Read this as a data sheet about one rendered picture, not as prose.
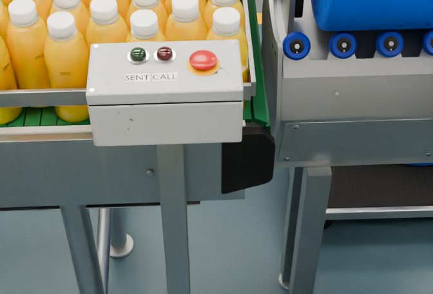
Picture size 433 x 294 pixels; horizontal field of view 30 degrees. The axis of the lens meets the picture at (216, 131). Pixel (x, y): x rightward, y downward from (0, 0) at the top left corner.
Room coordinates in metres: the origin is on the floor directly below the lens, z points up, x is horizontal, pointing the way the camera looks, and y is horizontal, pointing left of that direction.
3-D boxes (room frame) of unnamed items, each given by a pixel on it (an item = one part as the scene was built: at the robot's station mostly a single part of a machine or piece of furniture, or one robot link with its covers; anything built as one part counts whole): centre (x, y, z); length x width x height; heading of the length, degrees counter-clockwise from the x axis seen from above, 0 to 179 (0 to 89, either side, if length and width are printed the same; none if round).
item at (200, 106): (0.78, 0.07, 1.05); 0.20 x 0.10 x 0.10; 92
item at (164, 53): (0.80, 0.07, 1.11); 0.02 x 0.02 x 0.01
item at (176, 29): (0.94, 0.05, 0.98); 0.07 x 0.07 x 0.17
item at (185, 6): (0.94, 0.05, 1.07); 0.04 x 0.04 x 0.02
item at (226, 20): (0.91, -0.01, 1.07); 0.04 x 0.04 x 0.02
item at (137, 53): (0.80, 0.10, 1.11); 0.02 x 0.02 x 0.01
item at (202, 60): (0.78, 0.02, 1.11); 0.04 x 0.04 x 0.01
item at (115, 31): (0.94, 0.16, 0.98); 0.07 x 0.07 x 0.17
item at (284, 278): (1.15, -0.19, 0.31); 0.06 x 0.06 x 0.63; 2
